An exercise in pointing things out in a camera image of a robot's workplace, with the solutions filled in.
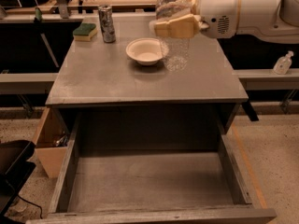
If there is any green and yellow sponge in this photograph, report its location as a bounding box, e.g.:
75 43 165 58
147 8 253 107
73 22 97 41

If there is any grey metal shelf rail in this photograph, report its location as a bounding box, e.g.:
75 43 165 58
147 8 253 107
0 73 58 94

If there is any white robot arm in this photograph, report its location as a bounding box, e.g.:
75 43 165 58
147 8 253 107
149 0 299 44

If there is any grey cabinet counter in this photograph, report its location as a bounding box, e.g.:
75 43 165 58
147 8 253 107
47 14 248 151

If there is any silver metallic can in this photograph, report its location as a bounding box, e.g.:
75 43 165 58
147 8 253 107
98 5 116 43

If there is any black bin on floor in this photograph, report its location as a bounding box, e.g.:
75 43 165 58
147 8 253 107
0 140 36 215

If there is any open grey top drawer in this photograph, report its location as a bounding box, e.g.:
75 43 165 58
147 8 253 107
27 108 276 224

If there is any clear plastic water bottle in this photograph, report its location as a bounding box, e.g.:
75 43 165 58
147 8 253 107
156 0 189 71

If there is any light wooden box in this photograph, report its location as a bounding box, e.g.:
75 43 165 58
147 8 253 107
32 107 66 178

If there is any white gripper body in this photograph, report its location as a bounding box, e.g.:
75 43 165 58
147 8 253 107
199 0 240 38

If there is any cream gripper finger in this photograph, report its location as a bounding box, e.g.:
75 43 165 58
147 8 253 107
156 0 199 19
149 14 201 39

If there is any black cable on floor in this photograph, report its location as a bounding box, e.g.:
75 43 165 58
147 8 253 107
17 193 44 220

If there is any white paper bowl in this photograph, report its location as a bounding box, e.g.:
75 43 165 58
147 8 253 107
126 38 165 66

